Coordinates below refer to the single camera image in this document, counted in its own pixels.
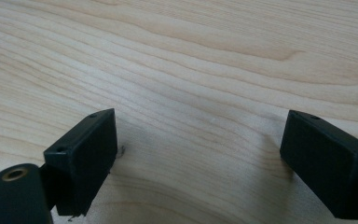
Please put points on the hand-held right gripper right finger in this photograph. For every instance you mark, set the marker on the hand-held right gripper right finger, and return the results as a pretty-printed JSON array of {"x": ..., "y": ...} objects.
[{"x": 326, "y": 168}]

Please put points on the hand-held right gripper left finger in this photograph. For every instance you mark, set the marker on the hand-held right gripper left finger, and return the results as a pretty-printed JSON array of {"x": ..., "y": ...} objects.
[{"x": 84, "y": 161}]

